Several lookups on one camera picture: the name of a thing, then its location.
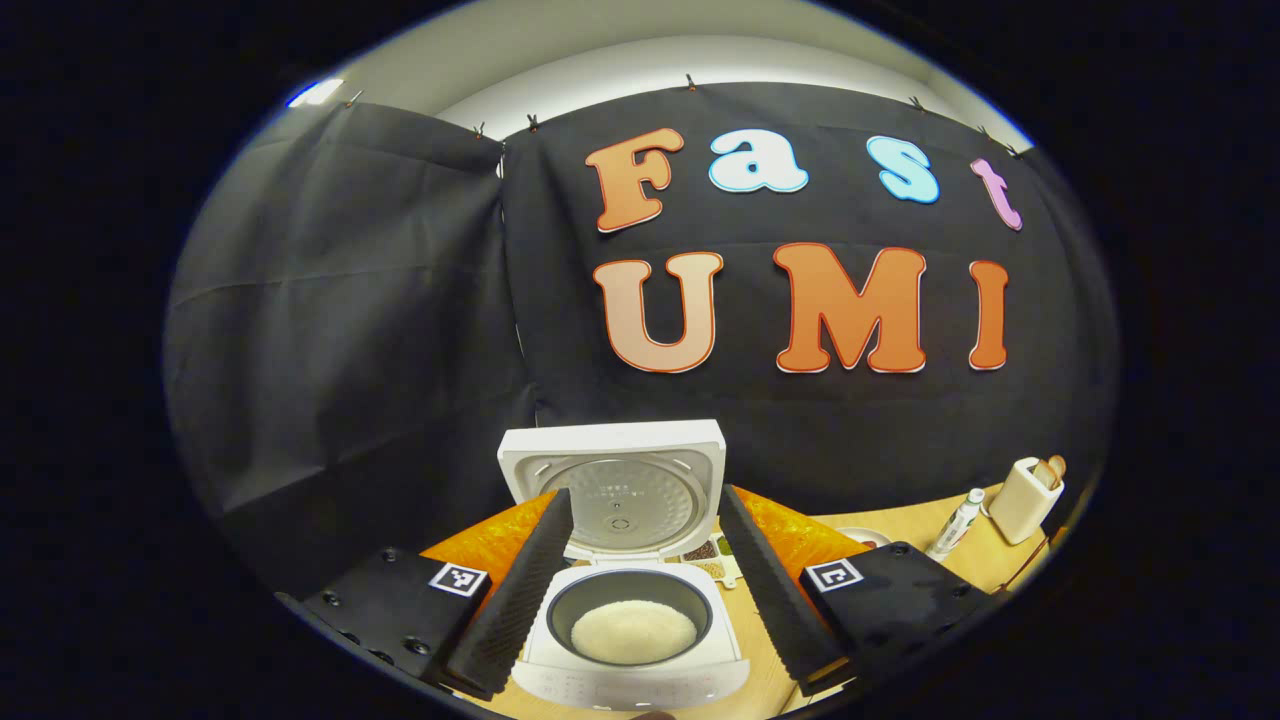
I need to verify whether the black backdrop cloth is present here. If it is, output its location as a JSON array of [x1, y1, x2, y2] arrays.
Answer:
[[163, 82, 1119, 591]]

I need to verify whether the white drink bottle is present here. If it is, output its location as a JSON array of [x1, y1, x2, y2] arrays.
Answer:
[[925, 488, 986, 559]]

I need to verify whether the white toaster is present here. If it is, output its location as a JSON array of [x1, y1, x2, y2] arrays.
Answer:
[[988, 456, 1066, 546]]

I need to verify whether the white rice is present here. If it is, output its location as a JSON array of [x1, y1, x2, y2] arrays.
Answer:
[[570, 600, 699, 666]]

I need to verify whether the white rice cooker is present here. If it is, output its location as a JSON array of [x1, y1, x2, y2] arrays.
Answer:
[[497, 420, 751, 713]]

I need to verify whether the white divided seasoning dish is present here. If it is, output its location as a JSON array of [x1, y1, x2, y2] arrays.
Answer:
[[680, 535, 746, 589]]

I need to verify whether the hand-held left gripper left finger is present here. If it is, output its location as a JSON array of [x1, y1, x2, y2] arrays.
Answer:
[[275, 488, 574, 701]]

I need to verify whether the ceiling light panel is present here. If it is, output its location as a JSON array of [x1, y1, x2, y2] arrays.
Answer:
[[285, 78, 346, 109]]

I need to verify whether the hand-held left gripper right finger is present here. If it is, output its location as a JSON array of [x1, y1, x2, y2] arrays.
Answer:
[[718, 484, 1001, 698]]

